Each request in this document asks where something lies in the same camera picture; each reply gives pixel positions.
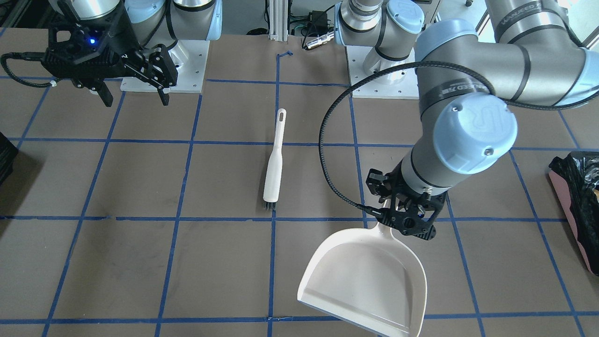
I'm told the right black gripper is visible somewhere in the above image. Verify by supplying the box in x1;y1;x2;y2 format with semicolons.
41;9;178;107

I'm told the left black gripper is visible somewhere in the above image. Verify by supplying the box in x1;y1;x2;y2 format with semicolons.
366;167;447;241

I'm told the beige plastic dustpan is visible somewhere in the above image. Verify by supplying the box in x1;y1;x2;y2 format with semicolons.
297;223;428;337

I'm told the beige hand brush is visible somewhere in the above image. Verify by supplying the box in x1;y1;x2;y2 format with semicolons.
263;108;287;210

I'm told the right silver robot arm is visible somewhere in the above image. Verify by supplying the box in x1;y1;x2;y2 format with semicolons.
41;0;223;107

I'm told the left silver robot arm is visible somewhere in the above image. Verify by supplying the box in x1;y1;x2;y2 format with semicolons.
335;0;598;240

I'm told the bin with black bag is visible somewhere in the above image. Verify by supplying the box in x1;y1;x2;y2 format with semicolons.
0;133;19;186

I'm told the black power adapter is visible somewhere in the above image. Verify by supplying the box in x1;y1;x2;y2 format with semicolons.
295;11;329;37

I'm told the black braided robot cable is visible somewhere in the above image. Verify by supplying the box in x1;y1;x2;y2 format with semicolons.
319;61;497;217

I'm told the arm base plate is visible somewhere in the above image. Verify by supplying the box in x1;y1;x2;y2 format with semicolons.
345;44;421;100
147;40;210;94

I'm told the aluminium frame post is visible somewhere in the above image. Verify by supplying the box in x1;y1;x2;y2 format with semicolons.
265;0;290;43

